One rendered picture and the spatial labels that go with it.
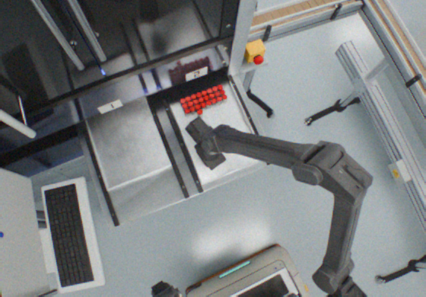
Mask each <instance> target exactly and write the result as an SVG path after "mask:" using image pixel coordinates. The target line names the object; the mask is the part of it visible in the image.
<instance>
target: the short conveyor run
mask: <svg viewBox="0 0 426 297"><path fill-rule="evenodd" d="M257 6H258V3H257V4H256V9H255V12H254V15H253V20H252V23H251V27H250V35H249V38H250V37H254V36H255V37H256V36H259V37H260V38H261V40H262V42H263V44H264V43H267V42H272V41H274V40H277V39H280V38H282V37H288V36H290V35H292V34H295V33H298V32H299V33H300V32H302V31H304V30H308V29H312V28H315V27H317V26H320V25H321V26H322V25H324V24H327V23H331V22H333V21H336V20H340V19H343V18H347V17H349V16H352V15H355V14H357V12H358V11H359V10H360V8H361V7H362V2H361V1H360V0H292V1H289V2H284V3H281V4H280V5H273V6H272V7H269V8H264V9H261V10H257Z"/></svg>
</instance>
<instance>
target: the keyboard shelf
mask: <svg viewBox="0 0 426 297"><path fill-rule="evenodd" d="M70 184H75V186H76V191H77V196H78V202H79V205H80V210H81V218H82V224H83V229H84V233H85V237H86V242H87V251H88V254H89V255H90V260H91V269H92V272H93V274H94V281H93V282H87V283H81V284H78V285H73V286H67V287H62V286H61V284H60V281H59V271H58V270H57V266H56V256H55V254H54V250H53V244H52V237H51V234H50V227H49V217H48V214H47V211H46V201H45V195H44V190H50V189H53V188H56V187H61V186H65V185H66V186H67V185H70ZM41 191H42V195H43V205H44V212H45V217H46V225H47V229H44V230H42V229H41V230H39V232H40V243H41V245H42V249H43V259H44V261H45V266H46V273H53V272H56V277H57V282H58V287H59V291H60V292H61V293H67V292H74V291H76V290H81V289H88V288H90V287H91V288H93V287H95V286H102V285H104V284H107V282H106V278H105V273H104V269H103V263H102V261H101V256H100V249H99V244H98V242H97V236H96V231H95V227H94V218H93V216H92V213H91V205H90V200H89V195H88V190H87V181H86V178H85V177H83V176H82V177H76V178H73V179H71V180H66V181H63V182H61V181H59V182H57V183H54V184H49V185H46V186H42V187H41Z"/></svg>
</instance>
